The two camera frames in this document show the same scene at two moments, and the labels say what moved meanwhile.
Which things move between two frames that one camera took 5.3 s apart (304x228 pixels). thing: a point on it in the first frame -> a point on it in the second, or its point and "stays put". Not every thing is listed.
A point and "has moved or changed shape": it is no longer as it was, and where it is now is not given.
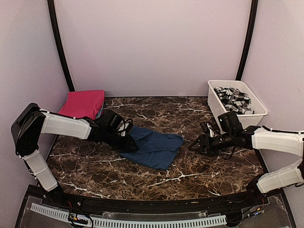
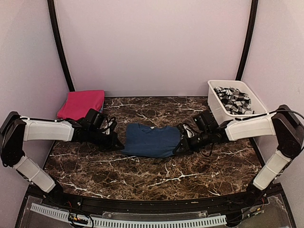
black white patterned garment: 234,100 stays put
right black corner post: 252,20 stays put
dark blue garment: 156,150 has moved or changed shape
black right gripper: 203,138 -> 184,143
